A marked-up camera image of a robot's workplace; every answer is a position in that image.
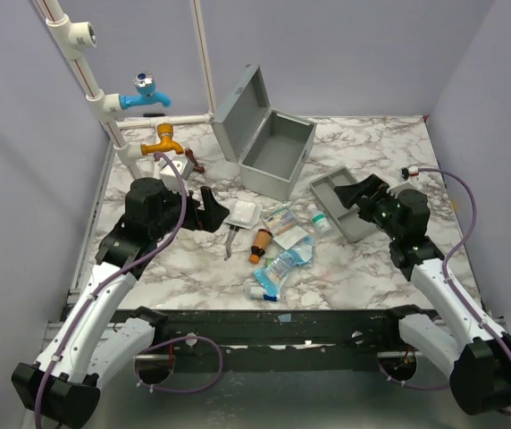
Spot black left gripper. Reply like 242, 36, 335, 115
151, 181, 230, 240

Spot white medicine bottle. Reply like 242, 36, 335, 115
309, 205, 332, 236

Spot brown medicine bottle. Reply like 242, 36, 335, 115
248, 229, 272, 265

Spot bandage packet blue orange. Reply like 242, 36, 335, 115
264, 206, 298, 236

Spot clear white pad packet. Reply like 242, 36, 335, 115
272, 225, 308, 250

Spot blue alcohol pad bag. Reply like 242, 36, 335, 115
278, 236, 314, 266

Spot grey metal medicine box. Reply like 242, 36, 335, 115
210, 64, 316, 201

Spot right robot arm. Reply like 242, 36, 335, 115
334, 174, 511, 416

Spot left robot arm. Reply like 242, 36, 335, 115
11, 178, 230, 428

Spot grey plastic tray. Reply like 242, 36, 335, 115
309, 167, 378, 243

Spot brown faucet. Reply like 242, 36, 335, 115
184, 148, 205, 174

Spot blue white bandage roll pack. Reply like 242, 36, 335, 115
254, 251, 295, 299

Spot orange plastic faucet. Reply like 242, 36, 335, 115
140, 122, 185, 156

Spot white blue tube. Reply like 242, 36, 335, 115
246, 287, 279, 302

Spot blue plastic faucet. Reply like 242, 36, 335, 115
119, 71, 172, 110

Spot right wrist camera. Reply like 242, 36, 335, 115
400, 165, 420, 181

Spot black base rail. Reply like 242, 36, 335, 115
116, 307, 440, 374

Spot white pvc pipe frame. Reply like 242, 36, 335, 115
33, 1, 214, 179

